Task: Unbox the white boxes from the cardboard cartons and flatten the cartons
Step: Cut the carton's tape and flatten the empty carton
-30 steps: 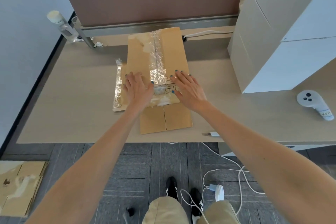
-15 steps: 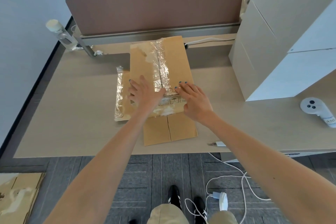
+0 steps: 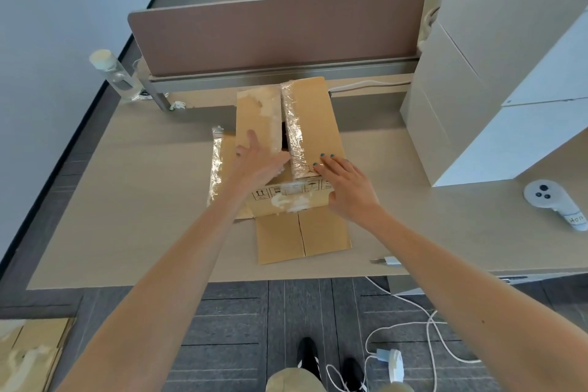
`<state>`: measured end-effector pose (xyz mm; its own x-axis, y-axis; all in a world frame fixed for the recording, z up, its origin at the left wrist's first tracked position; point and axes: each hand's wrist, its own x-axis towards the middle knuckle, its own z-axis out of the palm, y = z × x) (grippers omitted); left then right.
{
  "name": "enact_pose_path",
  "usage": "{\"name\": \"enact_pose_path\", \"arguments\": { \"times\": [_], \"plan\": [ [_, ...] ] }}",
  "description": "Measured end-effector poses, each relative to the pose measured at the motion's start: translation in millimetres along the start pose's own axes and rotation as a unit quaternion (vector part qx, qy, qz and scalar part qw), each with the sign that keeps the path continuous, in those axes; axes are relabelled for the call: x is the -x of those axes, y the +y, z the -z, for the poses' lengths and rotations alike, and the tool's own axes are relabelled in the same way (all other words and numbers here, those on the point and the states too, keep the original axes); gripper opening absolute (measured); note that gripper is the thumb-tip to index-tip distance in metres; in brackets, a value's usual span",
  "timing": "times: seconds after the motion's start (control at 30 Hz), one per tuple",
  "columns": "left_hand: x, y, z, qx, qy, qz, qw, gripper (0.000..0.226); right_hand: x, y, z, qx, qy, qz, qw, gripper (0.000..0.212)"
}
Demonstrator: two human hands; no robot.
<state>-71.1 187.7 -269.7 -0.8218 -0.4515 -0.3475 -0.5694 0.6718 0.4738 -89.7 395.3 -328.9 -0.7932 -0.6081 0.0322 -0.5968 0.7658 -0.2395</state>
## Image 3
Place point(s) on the person's right hand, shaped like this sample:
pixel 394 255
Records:
pixel 351 192

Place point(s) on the person's left hand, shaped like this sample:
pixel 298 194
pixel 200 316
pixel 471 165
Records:
pixel 257 166

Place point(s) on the brown cardboard box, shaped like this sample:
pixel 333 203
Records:
pixel 317 120
pixel 27 350

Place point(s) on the white utility knife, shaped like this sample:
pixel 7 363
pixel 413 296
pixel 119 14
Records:
pixel 388 261

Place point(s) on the white box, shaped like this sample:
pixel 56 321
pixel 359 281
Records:
pixel 422 134
pixel 500 6
pixel 450 79

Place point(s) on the person's left forearm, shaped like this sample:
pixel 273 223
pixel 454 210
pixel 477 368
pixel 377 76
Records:
pixel 147 295

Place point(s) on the person's right forearm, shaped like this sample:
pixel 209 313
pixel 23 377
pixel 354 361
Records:
pixel 482 309

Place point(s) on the small white crumpled wrapper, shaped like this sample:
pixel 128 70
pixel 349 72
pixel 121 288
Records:
pixel 178 105

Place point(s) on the grey metal bar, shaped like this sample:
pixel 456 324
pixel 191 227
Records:
pixel 156 91

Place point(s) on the small clear plastic bag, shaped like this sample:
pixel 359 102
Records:
pixel 144 94

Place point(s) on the mauve desk divider panel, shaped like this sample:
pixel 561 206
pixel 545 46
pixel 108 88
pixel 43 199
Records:
pixel 275 33

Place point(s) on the small clear glass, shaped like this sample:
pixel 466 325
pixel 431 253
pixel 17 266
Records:
pixel 138 68

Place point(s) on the clear bottle white cap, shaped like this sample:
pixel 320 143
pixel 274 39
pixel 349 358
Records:
pixel 115 77

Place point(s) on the black striped shoe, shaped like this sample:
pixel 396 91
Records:
pixel 308 357
pixel 353 375

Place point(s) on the white round floor object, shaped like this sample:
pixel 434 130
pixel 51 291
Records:
pixel 394 364

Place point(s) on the white handheld controller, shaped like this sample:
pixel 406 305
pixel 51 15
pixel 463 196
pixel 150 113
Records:
pixel 544 194

